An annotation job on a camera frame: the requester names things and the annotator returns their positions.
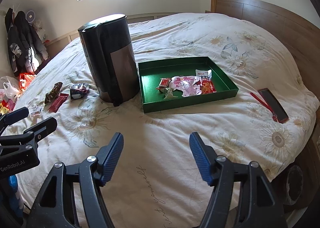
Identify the red-cased smartphone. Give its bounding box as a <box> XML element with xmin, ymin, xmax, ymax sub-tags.
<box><xmin>257</xmin><ymin>88</ymin><xmax>289</xmax><ymax>124</ymax></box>

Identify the clear candy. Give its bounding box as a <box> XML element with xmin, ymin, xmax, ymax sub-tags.
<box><xmin>30</xmin><ymin>105</ymin><xmax>42</xmax><ymax>118</ymax></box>

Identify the wooden slatted cabinet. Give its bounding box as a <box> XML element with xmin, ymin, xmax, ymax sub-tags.
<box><xmin>45</xmin><ymin>12</ymin><xmax>180</xmax><ymax>56</ymax></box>

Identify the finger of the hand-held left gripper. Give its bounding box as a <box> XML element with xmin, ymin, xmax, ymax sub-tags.
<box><xmin>0</xmin><ymin>107</ymin><xmax>29</xmax><ymax>133</ymax></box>
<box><xmin>0</xmin><ymin>117</ymin><xmax>58</xmax><ymax>148</ymax></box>

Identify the pink white hanging bag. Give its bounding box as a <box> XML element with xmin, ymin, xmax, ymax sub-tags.
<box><xmin>34</xmin><ymin>19</ymin><xmax>47</xmax><ymax>43</ymax></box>

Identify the green cardboard box tray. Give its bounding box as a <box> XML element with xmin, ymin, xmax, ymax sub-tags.
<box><xmin>137</xmin><ymin>56</ymin><xmax>239</xmax><ymax>114</ymax></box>

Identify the white plastic bag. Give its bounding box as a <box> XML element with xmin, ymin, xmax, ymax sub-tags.
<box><xmin>0</xmin><ymin>76</ymin><xmax>20</xmax><ymax>99</ymax></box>

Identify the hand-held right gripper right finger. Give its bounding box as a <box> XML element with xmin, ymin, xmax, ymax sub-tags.
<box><xmin>189</xmin><ymin>132</ymin><xmax>287</xmax><ymax>228</ymax></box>

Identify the white purple cookie packet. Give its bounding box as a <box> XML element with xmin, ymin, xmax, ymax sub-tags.
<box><xmin>69</xmin><ymin>82</ymin><xmax>90</xmax><ymax>100</ymax></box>

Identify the blue patterned cloth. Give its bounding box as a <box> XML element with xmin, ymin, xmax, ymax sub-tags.
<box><xmin>9</xmin><ymin>174</ymin><xmax>24</xmax><ymax>220</ymax></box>

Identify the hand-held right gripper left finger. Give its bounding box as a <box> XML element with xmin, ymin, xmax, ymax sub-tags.
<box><xmin>24</xmin><ymin>132</ymin><xmax>124</xmax><ymax>228</ymax></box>

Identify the green white candy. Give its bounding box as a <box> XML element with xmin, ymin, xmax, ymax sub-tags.
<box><xmin>161</xmin><ymin>87</ymin><xmax>178</xmax><ymax>100</ymax></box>

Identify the pink cartoon character packet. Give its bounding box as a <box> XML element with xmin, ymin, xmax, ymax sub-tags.
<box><xmin>169</xmin><ymin>75</ymin><xmax>203</xmax><ymax>98</ymax></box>

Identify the orange red plastic bag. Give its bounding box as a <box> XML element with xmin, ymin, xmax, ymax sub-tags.
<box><xmin>19</xmin><ymin>73</ymin><xmax>34</xmax><ymax>88</ymax></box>

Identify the brown snack packet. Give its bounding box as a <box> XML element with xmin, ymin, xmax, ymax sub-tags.
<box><xmin>44</xmin><ymin>82</ymin><xmax>63</xmax><ymax>104</ymax></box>

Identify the black steel electric kettle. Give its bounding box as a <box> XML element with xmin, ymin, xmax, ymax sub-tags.
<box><xmin>77</xmin><ymin>14</ymin><xmax>138</xmax><ymax>106</ymax></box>

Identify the wooden headboard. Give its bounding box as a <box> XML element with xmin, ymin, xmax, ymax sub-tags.
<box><xmin>205</xmin><ymin>0</ymin><xmax>320</xmax><ymax>131</ymax></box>

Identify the red wrist strap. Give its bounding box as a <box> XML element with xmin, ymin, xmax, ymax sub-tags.
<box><xmin>250</xmin><ymin>92</ymin><xmax>279</xmax><ymax>122</ymax></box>

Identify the small red candy packet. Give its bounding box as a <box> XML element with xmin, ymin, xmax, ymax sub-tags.
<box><xmin>156</xmin><ymin>78</ymin><xmax>171</xmax><ymax>91</ymax></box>

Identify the dark red bar packet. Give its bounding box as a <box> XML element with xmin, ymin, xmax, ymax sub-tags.
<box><xmin>48</xmin><ymin>93</ymin><xmax>69</xmax><ymax>113</ymax></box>

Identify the dark round bin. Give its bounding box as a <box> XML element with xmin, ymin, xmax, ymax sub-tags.
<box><xmin>285</xmin><ymin>165</ymin><xmax>304</xmax><ymax>206</ymax></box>

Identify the red orange long snack packet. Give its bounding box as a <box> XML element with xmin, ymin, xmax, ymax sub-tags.
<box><xmin>195</xmin><ymin>69</ymin><xmax>217</xmax><ymax>94</ymax></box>

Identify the black puffer jacket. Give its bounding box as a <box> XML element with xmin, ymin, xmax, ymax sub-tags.
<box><xmin>14</xmin><ymin>11</ymin><xmax>49</xmax><ymax>73</ymax></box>

